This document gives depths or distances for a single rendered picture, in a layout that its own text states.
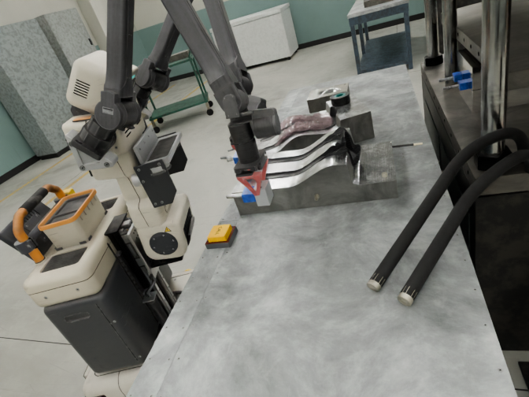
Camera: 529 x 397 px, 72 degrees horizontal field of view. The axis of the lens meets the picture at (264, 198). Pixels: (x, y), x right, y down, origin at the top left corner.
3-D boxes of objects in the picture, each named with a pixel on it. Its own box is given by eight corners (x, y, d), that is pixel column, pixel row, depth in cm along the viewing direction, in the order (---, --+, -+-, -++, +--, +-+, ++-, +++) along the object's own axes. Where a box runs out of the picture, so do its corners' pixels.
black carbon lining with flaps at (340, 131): (255, 186, 122) (246, 161, 117) (265, 163, 134) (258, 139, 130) (362, 171, 110) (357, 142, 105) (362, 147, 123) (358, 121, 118)
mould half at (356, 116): (252, 173, 147) (243, 149, 141) (249, 149, 169) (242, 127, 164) (375, 137, 142) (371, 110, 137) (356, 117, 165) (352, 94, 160)
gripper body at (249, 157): (267, 154, 101) (260, 129, 97) (258, 172, 93) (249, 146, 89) (246, 157, 103) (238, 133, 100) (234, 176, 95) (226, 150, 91)
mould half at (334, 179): (239, 215, 122) (226, 180, 116) (258, 176, 143) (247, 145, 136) (398, 198, 105) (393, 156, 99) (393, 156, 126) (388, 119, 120)
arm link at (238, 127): (229, 116, 95) (223, 124, 90) (254, 111, 93) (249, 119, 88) (237, 140, 98) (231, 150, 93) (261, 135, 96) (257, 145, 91)
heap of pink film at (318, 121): (275, 149, 146) (269, 131, 142) (271, 133, 161) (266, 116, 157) (338, 130, 144) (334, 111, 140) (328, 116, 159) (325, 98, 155)
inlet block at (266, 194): (227, 209, 105) (220, 193, 103) (232, 199, 109) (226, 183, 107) (270, 205, 101) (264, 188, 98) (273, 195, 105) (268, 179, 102)
